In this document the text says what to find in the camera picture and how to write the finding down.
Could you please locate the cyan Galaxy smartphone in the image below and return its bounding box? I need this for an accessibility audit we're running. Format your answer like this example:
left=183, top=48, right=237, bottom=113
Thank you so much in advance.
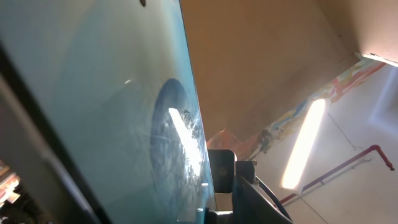
left=1, top=0, right=215, bottom=223

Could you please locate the red ceiling pipe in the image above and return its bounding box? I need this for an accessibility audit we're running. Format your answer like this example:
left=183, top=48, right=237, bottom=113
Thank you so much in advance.
left=279, top=144, right=396, bottom=206

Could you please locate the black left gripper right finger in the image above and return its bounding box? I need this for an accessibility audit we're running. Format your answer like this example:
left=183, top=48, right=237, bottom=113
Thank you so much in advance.
left=232, top=176, right=293, bottom=224

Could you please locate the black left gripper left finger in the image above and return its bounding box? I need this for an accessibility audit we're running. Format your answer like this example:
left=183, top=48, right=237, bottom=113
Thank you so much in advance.
left=1, top=50, right=111, bottom=223

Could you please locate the fluorescent ceiling light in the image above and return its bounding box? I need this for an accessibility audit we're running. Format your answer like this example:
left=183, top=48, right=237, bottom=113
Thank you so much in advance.
left=280, top=99, right=326, bottom=190

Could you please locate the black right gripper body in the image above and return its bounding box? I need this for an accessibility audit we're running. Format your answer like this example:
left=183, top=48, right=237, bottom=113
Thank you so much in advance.
left=206, top=148, right=259, bottom=224

